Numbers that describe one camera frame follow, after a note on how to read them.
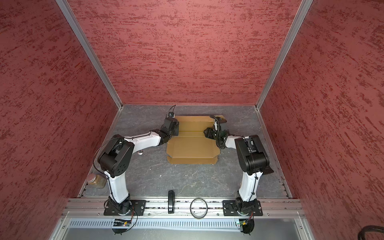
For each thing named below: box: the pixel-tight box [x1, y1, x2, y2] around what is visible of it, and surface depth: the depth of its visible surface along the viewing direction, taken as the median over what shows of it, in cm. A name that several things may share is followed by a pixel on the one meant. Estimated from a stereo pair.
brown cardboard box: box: [166, 115, 220, 165], surface depth 95 cm
